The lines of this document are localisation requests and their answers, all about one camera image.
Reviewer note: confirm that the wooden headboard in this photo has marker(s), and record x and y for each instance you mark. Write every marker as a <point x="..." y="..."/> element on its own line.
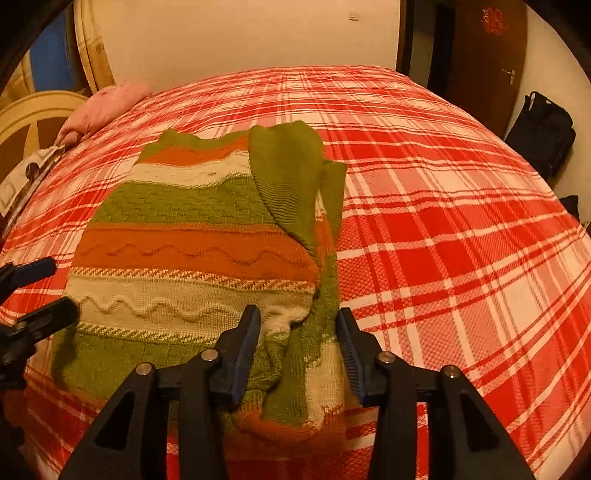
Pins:
<point x="32" y="124"/>

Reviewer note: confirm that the green orange striped knit sweater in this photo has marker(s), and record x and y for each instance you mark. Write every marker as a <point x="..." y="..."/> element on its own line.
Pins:
<point x="198" y="258"/>

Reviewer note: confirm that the red door ornament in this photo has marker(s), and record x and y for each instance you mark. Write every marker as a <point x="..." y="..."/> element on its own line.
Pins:
<point x="494" y="21"/>

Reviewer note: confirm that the pink pillow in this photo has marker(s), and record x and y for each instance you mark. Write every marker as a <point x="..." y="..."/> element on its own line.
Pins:
<point x="101" y="110"/>

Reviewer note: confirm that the light wooden post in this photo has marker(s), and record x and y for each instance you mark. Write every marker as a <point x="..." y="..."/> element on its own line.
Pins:
<point x="92" y="46"/>

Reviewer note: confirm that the black bag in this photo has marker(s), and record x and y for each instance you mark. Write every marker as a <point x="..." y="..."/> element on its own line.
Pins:
<point x="542" y="134"/>

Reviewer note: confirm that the dark wooden door frame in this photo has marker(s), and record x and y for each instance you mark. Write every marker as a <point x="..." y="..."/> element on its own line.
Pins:
<point x="415" y="37"/>

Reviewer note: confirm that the brown wooden door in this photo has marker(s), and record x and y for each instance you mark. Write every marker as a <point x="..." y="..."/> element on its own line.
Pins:
<point x="489" y="64"/>

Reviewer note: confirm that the red plaid bedspread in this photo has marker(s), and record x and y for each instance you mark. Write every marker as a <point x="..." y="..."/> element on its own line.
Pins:
<point x="438" y="230"/>

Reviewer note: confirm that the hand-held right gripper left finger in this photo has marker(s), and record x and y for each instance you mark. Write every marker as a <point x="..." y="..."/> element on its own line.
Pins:
<point x="242" y="355"/>

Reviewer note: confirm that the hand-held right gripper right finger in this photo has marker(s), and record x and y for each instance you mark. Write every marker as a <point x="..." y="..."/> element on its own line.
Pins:
<point x="351" y="355"/>

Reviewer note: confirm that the white patterned pillow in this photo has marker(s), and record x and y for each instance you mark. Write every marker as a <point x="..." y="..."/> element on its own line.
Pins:
<point x="25" y="177"/>

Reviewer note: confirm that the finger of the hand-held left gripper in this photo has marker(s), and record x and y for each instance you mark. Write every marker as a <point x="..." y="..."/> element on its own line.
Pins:
<point x="51" y="316"/>
<point x="32" y="270"/>

